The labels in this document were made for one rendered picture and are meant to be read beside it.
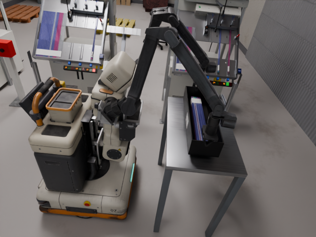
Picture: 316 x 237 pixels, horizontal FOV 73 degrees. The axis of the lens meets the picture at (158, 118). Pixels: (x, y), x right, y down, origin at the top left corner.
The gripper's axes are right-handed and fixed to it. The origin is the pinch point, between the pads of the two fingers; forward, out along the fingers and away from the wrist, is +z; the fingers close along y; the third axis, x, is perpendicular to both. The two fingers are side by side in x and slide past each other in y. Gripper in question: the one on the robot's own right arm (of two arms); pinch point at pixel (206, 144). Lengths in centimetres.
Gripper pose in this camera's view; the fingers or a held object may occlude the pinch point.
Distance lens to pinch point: 117.1
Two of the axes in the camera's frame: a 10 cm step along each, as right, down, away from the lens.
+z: -0.8, 7.8, 6.1
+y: 0.4, -6.1, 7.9
